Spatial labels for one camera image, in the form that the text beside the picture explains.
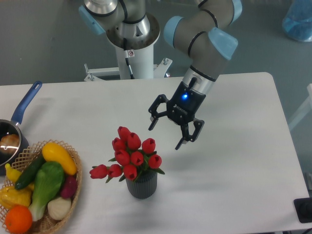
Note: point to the green leafy cabbage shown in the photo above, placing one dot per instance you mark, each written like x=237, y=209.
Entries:
x=48, y=182

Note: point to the purple red onion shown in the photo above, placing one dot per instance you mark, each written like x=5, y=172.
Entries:
x=69, y=188

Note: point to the white garlic bulb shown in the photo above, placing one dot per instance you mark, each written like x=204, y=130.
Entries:
x=59, y=207

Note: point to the yellow banana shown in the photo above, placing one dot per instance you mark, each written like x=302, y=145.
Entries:
x=13, y=174

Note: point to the blue handled saucepan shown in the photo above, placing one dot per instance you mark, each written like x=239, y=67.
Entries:
x=11, y=126

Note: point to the yellow squash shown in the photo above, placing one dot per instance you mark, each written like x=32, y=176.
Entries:
x=55, y=152

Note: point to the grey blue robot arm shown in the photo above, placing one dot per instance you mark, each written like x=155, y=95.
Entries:
x=201, y=37

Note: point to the dark green cucumber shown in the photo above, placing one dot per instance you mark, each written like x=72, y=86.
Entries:
x=29, y=174

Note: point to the orange fruit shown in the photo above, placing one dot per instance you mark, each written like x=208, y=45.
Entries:
x=18, y=219

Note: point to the dark grey ribbed vase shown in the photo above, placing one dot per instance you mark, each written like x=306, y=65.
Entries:
x=144, y=186

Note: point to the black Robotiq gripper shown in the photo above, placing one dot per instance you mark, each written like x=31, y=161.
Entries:
x=181, y=109

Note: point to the yellow orange gourd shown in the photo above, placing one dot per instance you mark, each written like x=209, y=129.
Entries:
x=10, y=197

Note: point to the red tulip bouquet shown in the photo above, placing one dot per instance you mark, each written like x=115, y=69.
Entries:
x=132, y=159

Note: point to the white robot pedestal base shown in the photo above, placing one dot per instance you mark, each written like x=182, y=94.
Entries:
x=134, y=47

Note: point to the black device at edge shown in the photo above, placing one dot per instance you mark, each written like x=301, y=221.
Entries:
x=303, y=207

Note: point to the white frame at right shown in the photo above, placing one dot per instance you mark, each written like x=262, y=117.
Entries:
x=302, y=110

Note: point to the brown bread in pan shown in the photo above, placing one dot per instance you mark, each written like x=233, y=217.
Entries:
x=9, y=144

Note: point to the blue mesh bag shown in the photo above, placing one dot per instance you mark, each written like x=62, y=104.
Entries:
x=297, y=23

